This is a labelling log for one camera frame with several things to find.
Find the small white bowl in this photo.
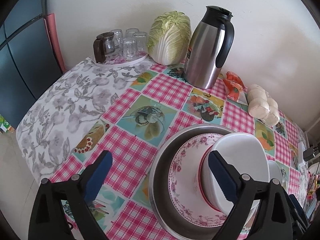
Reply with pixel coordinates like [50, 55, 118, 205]
[245, 160, 282, 228]

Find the white bowl red rim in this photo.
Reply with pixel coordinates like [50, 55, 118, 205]
[199, 133, 270, 215]

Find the black power adapter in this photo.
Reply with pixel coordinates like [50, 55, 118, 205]
[303, 146, 316, 162]

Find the white power strip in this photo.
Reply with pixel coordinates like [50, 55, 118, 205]
[298, 141, 307, 166]

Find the pink floral plate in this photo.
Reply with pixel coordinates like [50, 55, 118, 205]
[168, 133, 226, 228]

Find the bag of steamed buns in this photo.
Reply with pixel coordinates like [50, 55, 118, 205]
[247, 84, 280, 127]

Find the grey floral tablecloth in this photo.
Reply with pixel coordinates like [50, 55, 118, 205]
[16, 57, 155, 182]

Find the large metal basin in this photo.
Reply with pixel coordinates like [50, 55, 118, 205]
[148, 124, 233, 239]

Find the orange snack packet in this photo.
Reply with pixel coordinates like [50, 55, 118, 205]
[223, 71, 248, 105]

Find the dark blue refrigerator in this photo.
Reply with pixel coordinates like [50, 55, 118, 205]
[1, 0, 62, 128]

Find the pink checkered picture tablecloth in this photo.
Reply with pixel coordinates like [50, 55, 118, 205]
[53, 63, 309, 239]

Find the white floral tray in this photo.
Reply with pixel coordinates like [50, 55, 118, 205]
[94, 51, 148, 68]

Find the stainless steel thermos jug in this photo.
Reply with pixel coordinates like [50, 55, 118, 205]
[183, 5, 234, 89]

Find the brown glass teapot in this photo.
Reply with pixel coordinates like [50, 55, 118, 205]
[93, 32, 116, 63]

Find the clear drinking glass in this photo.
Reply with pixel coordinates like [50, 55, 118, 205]
[125, 28, 139, 38]
[119, 37, 138, 59]
[111, 29, 123, 49]
[132, 31, 148, 52]

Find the pink foam strip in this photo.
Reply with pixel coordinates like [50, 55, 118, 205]
[44, 13, 66, 73]

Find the napa cabbage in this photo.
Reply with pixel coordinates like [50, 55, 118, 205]
[147, 11, 191, 66]

